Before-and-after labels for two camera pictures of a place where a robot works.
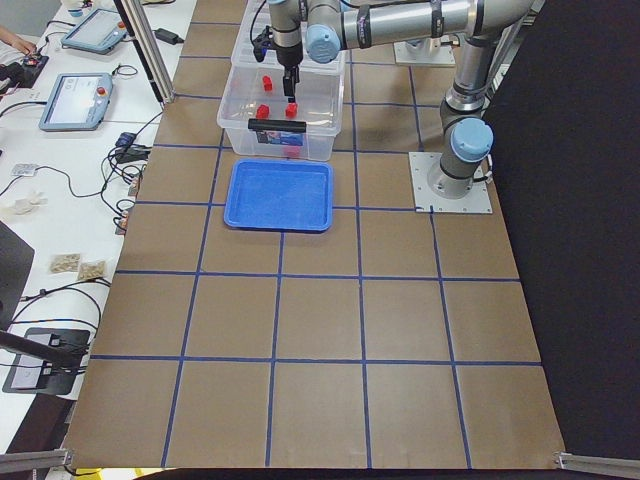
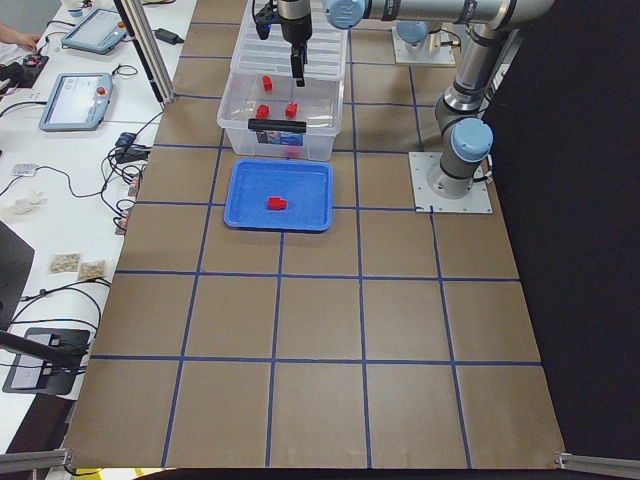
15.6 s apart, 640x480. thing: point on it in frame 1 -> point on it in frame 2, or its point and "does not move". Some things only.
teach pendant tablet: [77, 102] does not move
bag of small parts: [65, 262] does not move
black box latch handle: [283, 126] does not move
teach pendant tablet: [99, 32] does not move
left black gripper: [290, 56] -> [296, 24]
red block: [291, 110] -> [276, 203]
